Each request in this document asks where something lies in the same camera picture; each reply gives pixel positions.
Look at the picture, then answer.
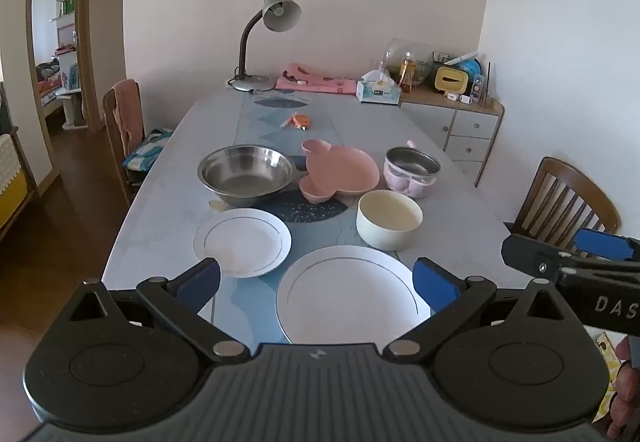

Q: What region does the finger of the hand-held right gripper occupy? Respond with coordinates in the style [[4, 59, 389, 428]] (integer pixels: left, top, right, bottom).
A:
[[574, 228, 640, 263], [501, 232, 640, 281]]

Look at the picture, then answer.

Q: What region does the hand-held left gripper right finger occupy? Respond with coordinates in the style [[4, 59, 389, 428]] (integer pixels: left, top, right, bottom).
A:
[[382, 258, 576, 365]]

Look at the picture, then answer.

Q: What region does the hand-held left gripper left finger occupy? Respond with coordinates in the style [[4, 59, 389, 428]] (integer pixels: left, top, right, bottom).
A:
[[65, 258, 251, 365]]

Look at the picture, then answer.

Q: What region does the small white plate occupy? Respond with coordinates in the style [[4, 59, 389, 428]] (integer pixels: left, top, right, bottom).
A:
[[193, 208, 292, 279]]

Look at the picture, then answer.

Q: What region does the cream bowl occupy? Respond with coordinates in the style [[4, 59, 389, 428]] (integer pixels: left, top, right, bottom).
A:
[[356, 189, 424, 251]]

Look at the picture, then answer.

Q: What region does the large white plate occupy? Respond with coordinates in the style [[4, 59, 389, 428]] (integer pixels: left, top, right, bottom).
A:
[[275, 245, 432, 345]]

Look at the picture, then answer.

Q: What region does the steel mixing bowl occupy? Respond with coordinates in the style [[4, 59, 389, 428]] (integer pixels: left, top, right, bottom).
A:
[[197, 144, 296, 208]]

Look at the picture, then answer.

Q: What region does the pink bowl with steel liner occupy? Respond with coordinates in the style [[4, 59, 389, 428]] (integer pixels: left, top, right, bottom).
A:
[[383, 140, 442, 199]]

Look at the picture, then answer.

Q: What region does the pink mouse-shaped plate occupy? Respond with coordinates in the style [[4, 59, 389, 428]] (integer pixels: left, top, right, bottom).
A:
[[299, 138, 381, 204]]

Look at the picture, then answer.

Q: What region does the person's right hand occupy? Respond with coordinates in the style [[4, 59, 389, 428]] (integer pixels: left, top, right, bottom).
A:
[[606, 336, 640, 441]]

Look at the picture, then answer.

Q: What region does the yellow patterned box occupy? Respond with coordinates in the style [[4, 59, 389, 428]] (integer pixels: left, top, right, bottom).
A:
[[594, 332, 622, 419]]

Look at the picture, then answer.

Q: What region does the wooden slatted chair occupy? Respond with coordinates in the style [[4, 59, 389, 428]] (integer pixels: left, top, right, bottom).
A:
[[504, 157, 622, 253]]

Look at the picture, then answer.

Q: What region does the white wooden sideboard cabinet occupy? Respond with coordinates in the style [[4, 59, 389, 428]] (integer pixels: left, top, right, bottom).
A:
[[400, 84, 506, 188]]

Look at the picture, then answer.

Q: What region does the blue white checked cushion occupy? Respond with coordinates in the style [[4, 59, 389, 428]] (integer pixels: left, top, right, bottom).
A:
[[122, 128, 174, 172]]

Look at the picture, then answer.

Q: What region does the thin dark stick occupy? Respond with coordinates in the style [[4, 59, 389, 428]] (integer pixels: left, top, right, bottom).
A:
[[486, 62, 499, 106]]

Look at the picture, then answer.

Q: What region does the pink towel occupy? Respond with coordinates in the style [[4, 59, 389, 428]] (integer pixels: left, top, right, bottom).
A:
[[112, 79, 146, 158]]

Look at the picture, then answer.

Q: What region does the wooden chair with towel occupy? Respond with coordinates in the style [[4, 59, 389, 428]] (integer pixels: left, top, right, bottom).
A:
[[102, 79, 173, 203]]

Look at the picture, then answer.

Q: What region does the blue patterned table runner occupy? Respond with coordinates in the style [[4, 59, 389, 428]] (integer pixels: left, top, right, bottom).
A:
[[200, 92, 421, 348]]

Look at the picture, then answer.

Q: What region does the blue globe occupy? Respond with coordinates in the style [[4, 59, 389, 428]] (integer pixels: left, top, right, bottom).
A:
[[452, 58, 483, 79]]

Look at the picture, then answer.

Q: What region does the tissue box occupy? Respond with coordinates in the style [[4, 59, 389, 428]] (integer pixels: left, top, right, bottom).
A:
[[356, 69, 402, 105]]

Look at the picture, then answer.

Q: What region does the sofa with beige yellow cover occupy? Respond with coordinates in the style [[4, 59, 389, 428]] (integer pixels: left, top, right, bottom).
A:
[[0, 82, 38, 243]]

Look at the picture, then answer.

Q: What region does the white stool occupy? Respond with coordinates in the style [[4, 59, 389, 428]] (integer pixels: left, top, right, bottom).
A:
[[55, 87, 87, 129]]

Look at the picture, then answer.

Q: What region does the pink cloth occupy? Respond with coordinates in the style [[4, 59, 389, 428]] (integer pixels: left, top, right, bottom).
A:
[[275, 63, 359, 96]]

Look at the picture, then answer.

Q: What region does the grey desk lamp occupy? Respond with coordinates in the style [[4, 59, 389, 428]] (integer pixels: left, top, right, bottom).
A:
[[229, 0, 302, 94]]

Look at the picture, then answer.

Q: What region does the wooden door frame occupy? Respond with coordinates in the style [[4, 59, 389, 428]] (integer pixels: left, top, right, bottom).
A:
[[25, 0, 99, 133]]

